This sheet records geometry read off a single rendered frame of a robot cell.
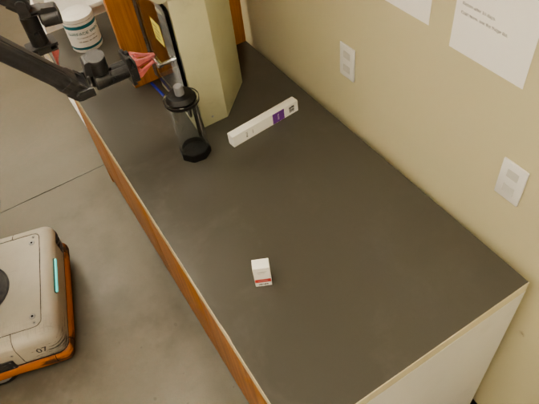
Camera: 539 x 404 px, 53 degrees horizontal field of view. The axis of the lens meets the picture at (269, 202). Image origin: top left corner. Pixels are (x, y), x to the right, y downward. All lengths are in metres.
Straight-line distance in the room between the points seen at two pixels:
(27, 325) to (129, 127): 0.95
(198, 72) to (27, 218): 1.74
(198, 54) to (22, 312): 1.34
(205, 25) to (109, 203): 1.61
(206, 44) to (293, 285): 0.79
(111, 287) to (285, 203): 1.35
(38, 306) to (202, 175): 1.05
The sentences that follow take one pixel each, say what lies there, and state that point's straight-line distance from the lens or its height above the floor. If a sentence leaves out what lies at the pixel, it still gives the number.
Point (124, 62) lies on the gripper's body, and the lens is 1.75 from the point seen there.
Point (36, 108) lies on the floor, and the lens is 3.97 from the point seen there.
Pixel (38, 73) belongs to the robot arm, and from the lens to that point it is 1.65.
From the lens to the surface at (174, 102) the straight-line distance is 1.62.
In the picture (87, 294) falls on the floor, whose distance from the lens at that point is 2.75.
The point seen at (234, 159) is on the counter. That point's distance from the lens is 1.74.
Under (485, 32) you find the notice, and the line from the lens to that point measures 1.26.
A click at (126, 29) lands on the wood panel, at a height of 1.18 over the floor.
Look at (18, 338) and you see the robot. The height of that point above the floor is 0.27.
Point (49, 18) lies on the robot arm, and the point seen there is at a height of 1.28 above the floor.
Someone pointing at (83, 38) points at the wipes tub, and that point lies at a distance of 2.40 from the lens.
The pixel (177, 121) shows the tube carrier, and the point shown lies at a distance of 1.65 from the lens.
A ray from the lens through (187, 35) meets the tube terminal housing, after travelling 1.68.
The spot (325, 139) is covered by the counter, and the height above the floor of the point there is 0.94.
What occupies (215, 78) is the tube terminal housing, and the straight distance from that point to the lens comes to 1.79.
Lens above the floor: 2.14
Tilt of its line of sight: 49 degrees down
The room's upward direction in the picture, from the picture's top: 9 degrees counter-clockwise
